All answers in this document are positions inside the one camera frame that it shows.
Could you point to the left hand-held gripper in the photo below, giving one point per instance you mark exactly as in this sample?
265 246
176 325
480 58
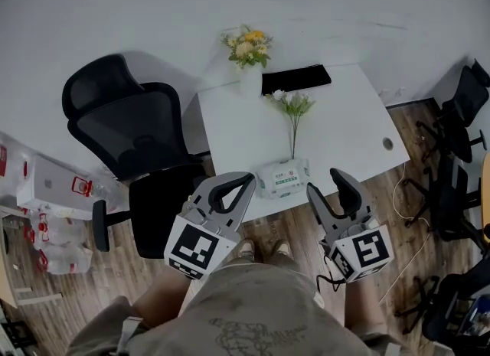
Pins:
195 245

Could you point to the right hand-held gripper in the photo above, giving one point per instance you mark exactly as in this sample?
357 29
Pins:
363 251

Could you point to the white wet wipes pack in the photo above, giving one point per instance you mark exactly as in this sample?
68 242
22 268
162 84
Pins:
282 178

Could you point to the person's right forearm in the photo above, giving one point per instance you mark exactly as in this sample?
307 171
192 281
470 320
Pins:
365 308

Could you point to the person's left forearm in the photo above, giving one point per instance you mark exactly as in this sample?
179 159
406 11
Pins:
161 297

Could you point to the person's left shoe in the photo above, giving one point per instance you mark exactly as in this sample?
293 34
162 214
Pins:
246 250

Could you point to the person's shoe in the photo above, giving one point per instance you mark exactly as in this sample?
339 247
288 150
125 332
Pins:
280 249
246 250

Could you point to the person's right shoe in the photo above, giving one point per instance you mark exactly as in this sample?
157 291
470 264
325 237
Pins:
280 249

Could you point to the white artificial flower stem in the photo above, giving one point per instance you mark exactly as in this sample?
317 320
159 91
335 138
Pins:
293 107

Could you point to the person's beige printed shirt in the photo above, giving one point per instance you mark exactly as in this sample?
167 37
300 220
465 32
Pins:
252 308

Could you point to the black mesh office chair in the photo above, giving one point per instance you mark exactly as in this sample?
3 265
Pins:
130 132

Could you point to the white vase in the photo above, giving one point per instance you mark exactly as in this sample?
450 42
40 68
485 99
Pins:
249 79

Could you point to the clear container with red clips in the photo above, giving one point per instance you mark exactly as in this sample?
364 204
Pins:
86 188
57 247

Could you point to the light wooden desk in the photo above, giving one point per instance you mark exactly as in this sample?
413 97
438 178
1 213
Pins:
486 201

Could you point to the yellow flower bouquet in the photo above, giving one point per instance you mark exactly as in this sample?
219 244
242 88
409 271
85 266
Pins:
249 46

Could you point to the white cardboard box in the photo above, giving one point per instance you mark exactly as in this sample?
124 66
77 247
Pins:
49 190

